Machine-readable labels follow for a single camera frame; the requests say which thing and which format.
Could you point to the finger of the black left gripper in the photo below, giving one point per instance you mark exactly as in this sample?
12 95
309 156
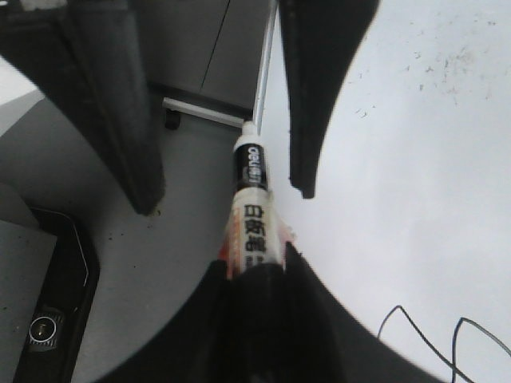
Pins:
85 57
320 40

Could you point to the black panel with round button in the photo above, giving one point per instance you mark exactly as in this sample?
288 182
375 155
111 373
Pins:
58 323

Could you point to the white whiteboard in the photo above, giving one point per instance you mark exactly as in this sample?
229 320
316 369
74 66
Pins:
410 224

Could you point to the black white whiteboard marker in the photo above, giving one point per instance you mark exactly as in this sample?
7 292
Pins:
255 234

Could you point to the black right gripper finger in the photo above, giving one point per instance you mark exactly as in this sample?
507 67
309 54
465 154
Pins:
271 324

